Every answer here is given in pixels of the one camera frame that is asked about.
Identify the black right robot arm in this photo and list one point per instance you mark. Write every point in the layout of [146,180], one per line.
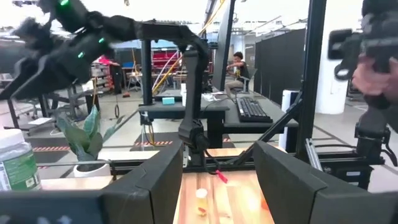
[192,93]

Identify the person's hand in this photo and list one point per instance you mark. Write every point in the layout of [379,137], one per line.
[373,79]

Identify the large green-label bottle white cap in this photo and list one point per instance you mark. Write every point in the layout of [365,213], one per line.
[17,161]

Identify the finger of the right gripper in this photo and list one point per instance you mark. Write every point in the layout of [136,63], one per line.
[23,73]
[53,79]

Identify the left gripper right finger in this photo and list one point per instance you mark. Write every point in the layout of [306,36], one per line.
[289,193]

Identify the black room divider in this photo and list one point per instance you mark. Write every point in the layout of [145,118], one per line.
[280,62]

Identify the teal box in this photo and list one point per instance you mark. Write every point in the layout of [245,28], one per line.
[168,100]

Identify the black monitor pole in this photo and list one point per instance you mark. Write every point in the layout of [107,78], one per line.
[146,71]

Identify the black aluminium rig frame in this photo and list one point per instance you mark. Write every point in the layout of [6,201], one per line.
[311,77]

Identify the black desk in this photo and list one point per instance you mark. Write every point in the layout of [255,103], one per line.
[174,109]

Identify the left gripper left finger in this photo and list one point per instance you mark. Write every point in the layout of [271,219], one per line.
[149,193]

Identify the black keyboard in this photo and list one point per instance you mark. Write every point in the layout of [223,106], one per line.
[253,110]

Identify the black monitor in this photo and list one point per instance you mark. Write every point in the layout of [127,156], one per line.
[224,46]

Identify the office chair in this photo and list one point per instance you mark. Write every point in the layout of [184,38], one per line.
[251,77]

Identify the snake plant in white pot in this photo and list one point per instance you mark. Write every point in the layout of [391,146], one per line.
[87,140]

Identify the person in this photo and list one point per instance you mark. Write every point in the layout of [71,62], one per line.
[237,73]

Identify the red storage bins rack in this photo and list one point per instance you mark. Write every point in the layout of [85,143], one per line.
[164,59]

